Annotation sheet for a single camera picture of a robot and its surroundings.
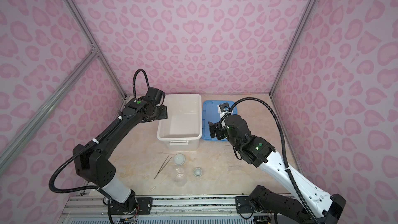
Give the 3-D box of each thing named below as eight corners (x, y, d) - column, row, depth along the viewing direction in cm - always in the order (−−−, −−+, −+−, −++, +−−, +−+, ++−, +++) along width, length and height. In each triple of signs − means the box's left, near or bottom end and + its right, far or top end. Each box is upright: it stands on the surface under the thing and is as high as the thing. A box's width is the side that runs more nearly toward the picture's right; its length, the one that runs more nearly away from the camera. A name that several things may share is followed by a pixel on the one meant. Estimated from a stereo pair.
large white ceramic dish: (173, 165, 88) (172, 164, 86) (174, 155, 92) (174, 153, 90) (184, 165, 88) (184, 164, 86) (185, 155, 92) (185, 153, 90)
